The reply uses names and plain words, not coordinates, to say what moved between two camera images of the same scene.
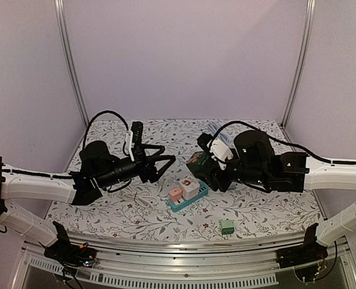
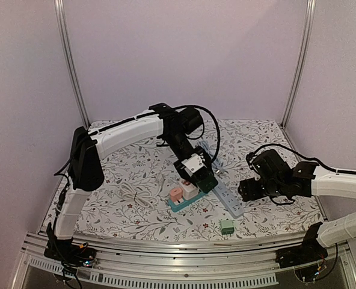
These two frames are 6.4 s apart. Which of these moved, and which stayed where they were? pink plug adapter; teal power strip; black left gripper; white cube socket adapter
Moved: black left gripper
Stayed: teal power strip; white cube socket adapter; pink plug adapter
